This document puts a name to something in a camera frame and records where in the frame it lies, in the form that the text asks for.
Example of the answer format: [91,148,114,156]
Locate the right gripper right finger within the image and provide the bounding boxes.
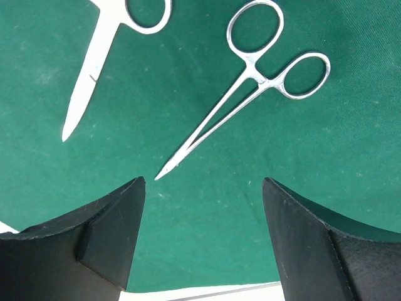
[263,177,400,300]

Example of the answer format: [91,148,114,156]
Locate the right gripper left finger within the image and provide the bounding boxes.
[1,177,145,300]

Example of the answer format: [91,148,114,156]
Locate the silver hemostat forceps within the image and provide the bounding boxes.
[154,0,331,181]

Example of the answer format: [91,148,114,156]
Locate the silver surgical scissors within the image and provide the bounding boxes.
[61,0,172,142]

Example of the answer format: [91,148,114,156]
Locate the green surgical drape cloth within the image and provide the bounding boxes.
[1,1,400,292]

